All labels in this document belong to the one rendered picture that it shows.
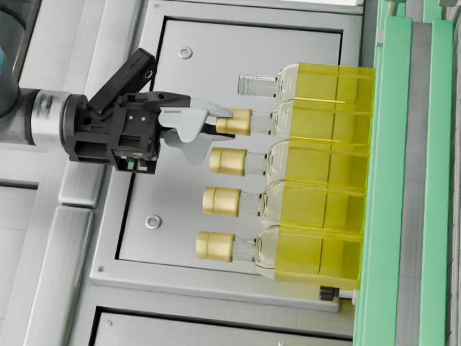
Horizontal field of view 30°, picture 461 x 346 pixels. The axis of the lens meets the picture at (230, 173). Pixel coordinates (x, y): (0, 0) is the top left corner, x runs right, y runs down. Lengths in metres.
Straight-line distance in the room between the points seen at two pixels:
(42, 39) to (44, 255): 0.39
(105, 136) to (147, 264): 0.19
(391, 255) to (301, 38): 0.53
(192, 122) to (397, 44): 0.27
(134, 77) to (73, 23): 0.33
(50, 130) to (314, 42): 0.44
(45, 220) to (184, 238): 0.21
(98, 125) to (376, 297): 0.44
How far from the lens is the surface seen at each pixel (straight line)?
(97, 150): 1.12
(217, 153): 1.08
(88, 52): 1.39
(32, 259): 1.25
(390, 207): 0.92
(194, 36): 1.35
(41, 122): 1.13
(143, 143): 1.08
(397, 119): 0.97
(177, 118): 1.09
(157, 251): 1.19
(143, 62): 1.15
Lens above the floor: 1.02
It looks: 6 degrees up
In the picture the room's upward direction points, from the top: 84 degrees counter-clockwise
